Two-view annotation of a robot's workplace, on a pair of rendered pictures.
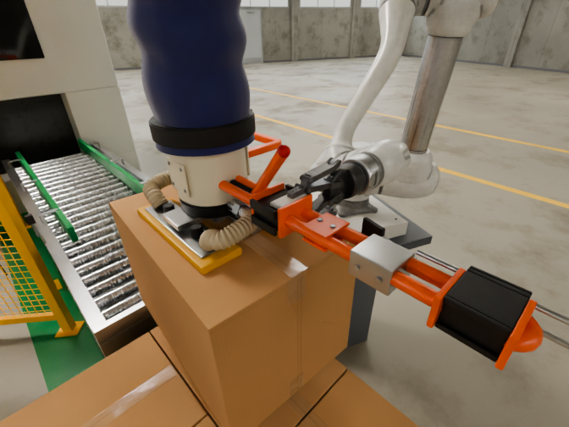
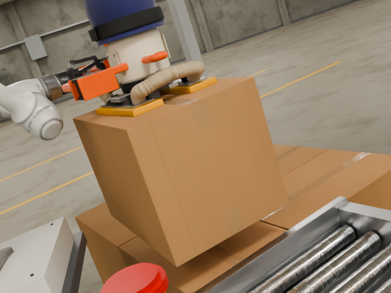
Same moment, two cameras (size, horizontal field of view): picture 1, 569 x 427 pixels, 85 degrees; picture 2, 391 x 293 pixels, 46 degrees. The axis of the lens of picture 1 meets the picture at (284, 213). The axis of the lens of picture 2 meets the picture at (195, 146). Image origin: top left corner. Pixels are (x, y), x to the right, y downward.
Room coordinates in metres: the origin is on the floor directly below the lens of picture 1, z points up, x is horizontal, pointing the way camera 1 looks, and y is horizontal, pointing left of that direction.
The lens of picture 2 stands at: (2.09, 0.66, 1.25)
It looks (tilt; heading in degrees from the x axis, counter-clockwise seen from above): 14 degrees down; 196
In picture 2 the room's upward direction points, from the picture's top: 19 degrees counter-clockwise
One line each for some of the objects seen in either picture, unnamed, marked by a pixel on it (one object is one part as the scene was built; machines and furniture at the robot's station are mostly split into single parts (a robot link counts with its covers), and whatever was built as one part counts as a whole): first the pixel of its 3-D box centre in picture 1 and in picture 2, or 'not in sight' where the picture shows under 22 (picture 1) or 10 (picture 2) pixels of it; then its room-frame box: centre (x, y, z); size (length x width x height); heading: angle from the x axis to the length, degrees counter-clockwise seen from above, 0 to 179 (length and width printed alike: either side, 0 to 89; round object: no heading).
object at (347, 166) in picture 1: (339, 184); (70, 80); (0.61, -0.12, 1.20); 0.09 x 0.07 x 0.08; 134
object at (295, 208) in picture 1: (281, 208); (113, 65); (0.51, 0.01, 1.20); 0.10 x 0.08 x 0.06; 133
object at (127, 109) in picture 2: not in sight; (124, 102); (0.76, 0.10, 1.09); 0.34 x 0.10 x 0.05; 43
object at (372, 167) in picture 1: (359, 174); (50, 88); (0.67, -0.17, 1.20); 0.09 x 0.06 x 0.09; 44
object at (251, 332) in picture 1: (229, 275); (171, 157); (0.70, 0.17, 0.87); 0.60 x 0.40 x 0.40; 40
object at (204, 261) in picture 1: (183, 224); (176, 82); (0.63, 0.24, 1.09); 0.34 x 0.10 x 0.05; 43
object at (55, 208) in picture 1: (32, 187); not in sight; (1.87, 1.66, 0.60); 1.60 x 0.11 x 0.09; 44
